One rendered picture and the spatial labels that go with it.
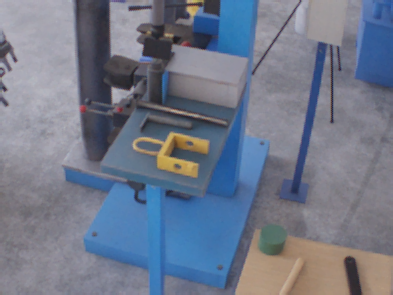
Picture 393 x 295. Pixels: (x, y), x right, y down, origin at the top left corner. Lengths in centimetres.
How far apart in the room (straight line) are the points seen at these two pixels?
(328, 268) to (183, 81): 104
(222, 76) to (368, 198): 170
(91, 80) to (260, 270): 168
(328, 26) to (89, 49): 130
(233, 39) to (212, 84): 42
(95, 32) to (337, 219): 187
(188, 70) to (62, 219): 141
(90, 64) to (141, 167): 115
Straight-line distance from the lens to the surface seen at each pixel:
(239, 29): 273
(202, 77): 242
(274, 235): 200
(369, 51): 483
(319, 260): 205
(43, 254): 327
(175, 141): 221
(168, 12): 439
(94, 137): 345
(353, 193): 378
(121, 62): 289
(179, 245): 311
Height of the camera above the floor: 248
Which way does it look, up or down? 39 degrees down
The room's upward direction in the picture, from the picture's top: 3 degrees clockwise
